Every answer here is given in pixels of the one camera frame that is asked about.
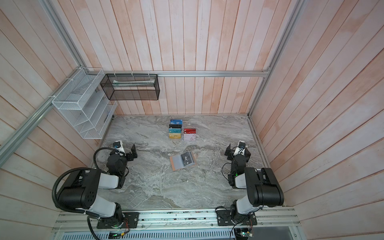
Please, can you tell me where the horizontal aluminium wall rail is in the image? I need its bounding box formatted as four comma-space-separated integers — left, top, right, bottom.
104, 70, 269, 78

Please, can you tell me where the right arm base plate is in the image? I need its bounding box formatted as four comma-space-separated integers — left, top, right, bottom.
215, 209, 258, 226

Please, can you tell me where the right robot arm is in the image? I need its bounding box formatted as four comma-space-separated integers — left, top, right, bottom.
225, 141, 285, 219

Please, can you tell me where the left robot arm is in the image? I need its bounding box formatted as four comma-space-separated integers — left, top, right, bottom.
52, 141, 138, 225

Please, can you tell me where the dark card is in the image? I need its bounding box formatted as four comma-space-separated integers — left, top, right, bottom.
181, 151, 195, 167

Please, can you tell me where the aluminium front rail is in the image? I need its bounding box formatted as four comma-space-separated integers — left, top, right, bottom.
52, 207, 301, 233

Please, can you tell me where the yellow VIP card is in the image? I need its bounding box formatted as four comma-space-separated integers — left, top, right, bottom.
169, 133, 182, 139

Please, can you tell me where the blue card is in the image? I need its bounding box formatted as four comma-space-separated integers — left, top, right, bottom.
170, 119, 183, 125

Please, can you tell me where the black mesh basket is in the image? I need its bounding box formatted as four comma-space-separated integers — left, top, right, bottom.
101, 73, 160, 101

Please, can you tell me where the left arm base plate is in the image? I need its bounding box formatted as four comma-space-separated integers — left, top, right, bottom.
97, 212, 140, 229

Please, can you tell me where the left aluminium wall rail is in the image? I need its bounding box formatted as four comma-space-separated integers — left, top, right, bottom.
1, 67, 82, 167

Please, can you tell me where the black corrugated cable hose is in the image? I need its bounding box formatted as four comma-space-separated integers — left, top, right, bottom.
51, 167, 103, 240

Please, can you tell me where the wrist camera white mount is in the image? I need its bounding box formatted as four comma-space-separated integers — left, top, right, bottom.
234, 141, 246, 156
113, 141, 126, 156

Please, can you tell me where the white wire mesh shelf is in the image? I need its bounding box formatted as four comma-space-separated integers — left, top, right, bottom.
52, 68, 118, 140

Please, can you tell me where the black card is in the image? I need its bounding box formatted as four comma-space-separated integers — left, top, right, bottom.
169, 124, 183, 129

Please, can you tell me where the teal VIP card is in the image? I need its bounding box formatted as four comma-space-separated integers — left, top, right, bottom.
169, 128, 182, 134

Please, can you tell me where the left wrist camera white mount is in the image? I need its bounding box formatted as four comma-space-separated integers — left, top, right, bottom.
113, 141, 126, 156

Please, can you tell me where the white pink card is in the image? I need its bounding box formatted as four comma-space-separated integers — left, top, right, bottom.
183, 134, 196, 141

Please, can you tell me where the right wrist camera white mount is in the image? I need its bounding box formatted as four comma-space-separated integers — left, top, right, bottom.
234, 141, 246, 156

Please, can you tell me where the red card on stand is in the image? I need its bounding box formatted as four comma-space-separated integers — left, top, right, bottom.
184, 128, 197, 135

